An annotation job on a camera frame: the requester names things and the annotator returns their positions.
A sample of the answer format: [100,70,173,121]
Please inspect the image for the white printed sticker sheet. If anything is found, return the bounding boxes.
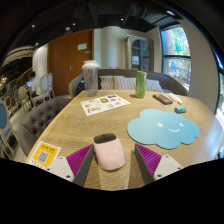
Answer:
[80,94,132,117]

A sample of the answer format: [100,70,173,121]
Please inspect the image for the green drink can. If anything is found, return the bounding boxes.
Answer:
[134,70,148,99]

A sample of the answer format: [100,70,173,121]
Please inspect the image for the striped cushion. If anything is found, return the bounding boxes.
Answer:
[113,75,138,92]
[145,78,165,94]
[99,75,116,91]

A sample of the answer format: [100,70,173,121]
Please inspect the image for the brown wooden door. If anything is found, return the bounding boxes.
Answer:
[47,29,95,98]

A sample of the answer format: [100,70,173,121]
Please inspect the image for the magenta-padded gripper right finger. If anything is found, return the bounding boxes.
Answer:
[134,143,185,186]

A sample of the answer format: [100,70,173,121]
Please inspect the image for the grey tufted armchair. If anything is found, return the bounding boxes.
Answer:
[18,96,73,158]

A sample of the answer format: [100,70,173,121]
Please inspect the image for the blue cloud-shaped mouse pad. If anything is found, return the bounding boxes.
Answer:
[126,108,201,150]

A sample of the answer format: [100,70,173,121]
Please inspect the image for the yellow square code sticker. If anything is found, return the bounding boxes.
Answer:
[27,140,62,168]

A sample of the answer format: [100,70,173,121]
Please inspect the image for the black backpack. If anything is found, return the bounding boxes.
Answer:
[75,79,102,97]

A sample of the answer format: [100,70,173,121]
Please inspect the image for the white chairs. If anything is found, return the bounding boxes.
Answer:
[32,72,56,102]

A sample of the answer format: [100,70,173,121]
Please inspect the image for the arched glass cabinet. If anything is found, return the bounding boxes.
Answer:
[125,35,155,73]

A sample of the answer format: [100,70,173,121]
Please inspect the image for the black-framed window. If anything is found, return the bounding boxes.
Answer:
[160,23,193,93]
[213,49,224,124]

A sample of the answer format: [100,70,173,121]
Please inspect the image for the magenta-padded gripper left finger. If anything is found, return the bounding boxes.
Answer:
[44,143,96,188]

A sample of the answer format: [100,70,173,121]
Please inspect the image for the brown curved sofa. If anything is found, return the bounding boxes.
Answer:
[68,68,189,99]

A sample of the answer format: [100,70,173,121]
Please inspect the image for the pink computer mouse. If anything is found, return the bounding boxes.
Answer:
[92,133,127,172]

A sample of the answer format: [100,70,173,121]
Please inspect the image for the white tube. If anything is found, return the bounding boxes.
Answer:
[167,92,184,105]

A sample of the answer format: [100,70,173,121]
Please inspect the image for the small teal pack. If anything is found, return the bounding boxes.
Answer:
[174,106,188,114]

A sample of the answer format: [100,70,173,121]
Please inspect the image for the flat black red box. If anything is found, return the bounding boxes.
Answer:
[152,93,174,106]

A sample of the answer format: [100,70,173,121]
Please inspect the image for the person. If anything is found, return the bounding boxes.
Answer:
[28,70,38,89]

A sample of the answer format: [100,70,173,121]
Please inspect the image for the clear shaker bottle white lid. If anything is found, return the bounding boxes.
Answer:
[81,59,101,98]

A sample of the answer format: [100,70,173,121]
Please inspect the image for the ceiling lights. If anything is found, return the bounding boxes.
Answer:
[30,9,177,33]

